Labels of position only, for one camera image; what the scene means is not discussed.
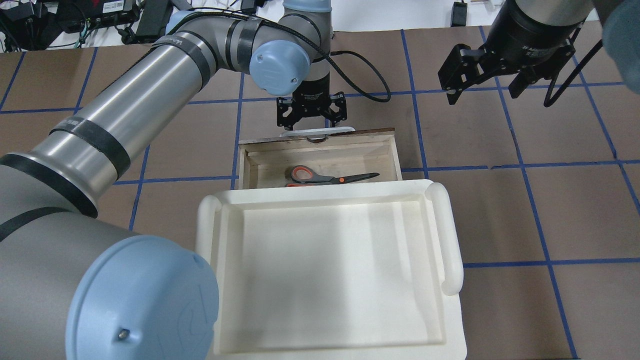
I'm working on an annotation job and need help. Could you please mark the grey orange scissors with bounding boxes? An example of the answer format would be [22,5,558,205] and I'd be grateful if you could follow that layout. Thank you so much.
[285,164,380,188]

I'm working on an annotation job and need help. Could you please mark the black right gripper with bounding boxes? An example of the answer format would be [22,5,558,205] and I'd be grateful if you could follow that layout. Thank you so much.
[438,5,576,106]

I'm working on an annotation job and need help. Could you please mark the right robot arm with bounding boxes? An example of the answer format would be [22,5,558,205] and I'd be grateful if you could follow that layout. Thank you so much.
[438,0,640,107]

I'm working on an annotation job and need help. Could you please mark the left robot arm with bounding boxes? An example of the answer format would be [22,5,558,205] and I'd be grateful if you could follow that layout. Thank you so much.
[0,0,332,360]

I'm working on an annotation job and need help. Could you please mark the wooden drawer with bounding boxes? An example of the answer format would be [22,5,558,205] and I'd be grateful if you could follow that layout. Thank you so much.
[236,127,402,190]

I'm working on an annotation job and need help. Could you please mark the black power adapter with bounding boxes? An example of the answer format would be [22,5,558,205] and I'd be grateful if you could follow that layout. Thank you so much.
[134,0,173,44]

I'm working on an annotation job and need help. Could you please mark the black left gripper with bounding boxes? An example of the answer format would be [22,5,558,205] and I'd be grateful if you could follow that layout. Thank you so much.
[276,75,348,132]

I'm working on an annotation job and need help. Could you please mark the white plastic tray cabinet top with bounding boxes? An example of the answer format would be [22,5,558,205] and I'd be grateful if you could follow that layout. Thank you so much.
[195,179,467,360]

